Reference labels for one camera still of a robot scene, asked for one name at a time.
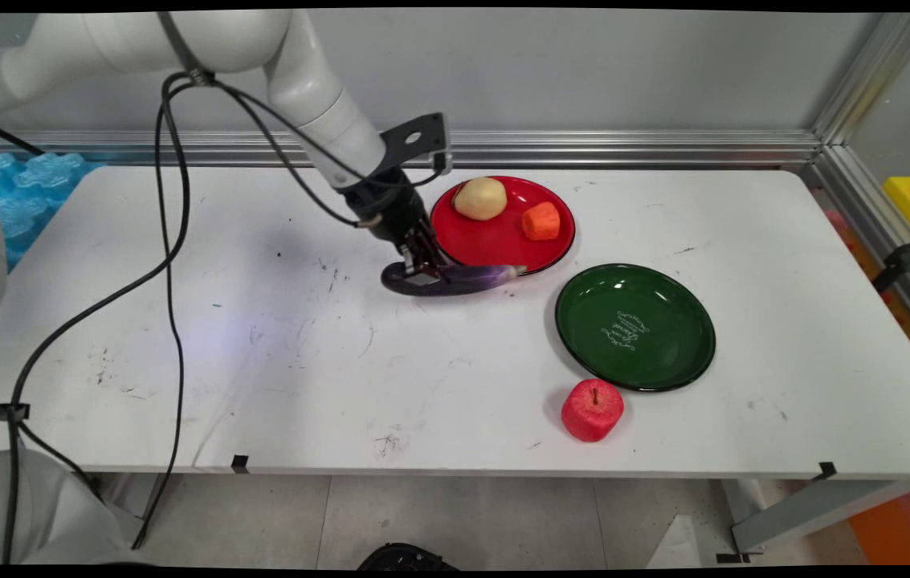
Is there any red round plate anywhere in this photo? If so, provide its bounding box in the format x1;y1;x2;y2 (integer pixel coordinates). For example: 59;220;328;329
429;176;577;279

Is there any black object on floor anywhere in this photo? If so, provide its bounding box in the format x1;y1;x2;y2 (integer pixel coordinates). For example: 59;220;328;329
357;542;460;572

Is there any red apple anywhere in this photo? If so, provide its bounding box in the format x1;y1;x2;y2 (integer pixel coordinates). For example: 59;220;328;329
561;378;626;443

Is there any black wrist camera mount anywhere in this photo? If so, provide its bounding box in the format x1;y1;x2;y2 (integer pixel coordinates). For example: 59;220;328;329
377;112;455;179

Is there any orange carrot piece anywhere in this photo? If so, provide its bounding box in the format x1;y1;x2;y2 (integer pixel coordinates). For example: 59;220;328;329
521;201;561;242

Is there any side aluminium frame rail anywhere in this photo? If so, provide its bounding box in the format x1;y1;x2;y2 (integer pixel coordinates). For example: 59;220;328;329
802;144;910;358

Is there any grey table leg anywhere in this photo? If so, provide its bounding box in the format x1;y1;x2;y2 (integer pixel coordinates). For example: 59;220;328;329
715;478;910;564
92;473;160;550

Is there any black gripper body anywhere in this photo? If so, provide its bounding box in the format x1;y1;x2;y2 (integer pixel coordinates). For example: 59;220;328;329
338;166;434;246

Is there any horizontal aluminium frame rail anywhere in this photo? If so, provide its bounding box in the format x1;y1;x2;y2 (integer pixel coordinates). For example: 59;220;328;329
0;130;825;170

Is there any orange box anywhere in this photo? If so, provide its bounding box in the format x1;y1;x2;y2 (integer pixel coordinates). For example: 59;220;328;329
847;481;910;566

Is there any upright aluminium frame post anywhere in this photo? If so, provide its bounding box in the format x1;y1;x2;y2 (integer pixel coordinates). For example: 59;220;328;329
811;12;910;147

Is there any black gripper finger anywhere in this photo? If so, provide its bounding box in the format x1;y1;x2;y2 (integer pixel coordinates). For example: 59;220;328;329
418;226;453;283
399;238;434;287

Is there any green round plate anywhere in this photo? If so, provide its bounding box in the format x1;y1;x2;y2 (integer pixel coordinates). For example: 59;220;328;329
555;263;717;393

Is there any blue foam mat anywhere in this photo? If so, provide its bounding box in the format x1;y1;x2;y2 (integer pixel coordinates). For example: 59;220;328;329
0;150;104;272

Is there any yellow potato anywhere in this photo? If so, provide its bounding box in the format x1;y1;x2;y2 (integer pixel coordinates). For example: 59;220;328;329
453;177;508;222

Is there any purple eggplant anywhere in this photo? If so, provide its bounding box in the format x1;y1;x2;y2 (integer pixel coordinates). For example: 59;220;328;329
380;260;528;299

